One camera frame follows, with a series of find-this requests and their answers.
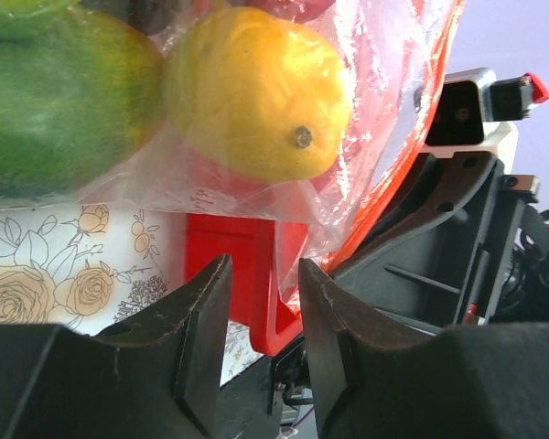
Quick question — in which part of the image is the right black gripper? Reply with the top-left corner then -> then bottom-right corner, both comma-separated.
331,153 -> 549,331

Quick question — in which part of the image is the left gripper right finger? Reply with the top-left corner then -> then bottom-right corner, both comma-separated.
299,259 -> 439,434

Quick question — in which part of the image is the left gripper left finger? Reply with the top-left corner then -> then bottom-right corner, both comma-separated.
96,255 -> 232,434

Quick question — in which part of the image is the clear zip top bag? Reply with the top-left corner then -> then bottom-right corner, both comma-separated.
0,1 -> 463,323

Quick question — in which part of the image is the yellow mango toy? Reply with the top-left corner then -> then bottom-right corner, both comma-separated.
163,6 -> 351,182

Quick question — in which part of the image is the green yellow papaya toy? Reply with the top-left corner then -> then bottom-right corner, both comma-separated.
0,6 -> 163,198

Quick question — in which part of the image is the dark red round fruit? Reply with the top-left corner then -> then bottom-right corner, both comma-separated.
245,0 -> 336,23

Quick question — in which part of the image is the red plastic tray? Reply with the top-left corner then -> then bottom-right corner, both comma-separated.
184,214 -> 307,356

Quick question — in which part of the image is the floral table mat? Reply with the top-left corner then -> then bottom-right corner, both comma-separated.
0,203 -> 266,380

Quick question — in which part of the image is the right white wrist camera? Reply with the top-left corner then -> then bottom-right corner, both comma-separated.
425,68 -> 549,148

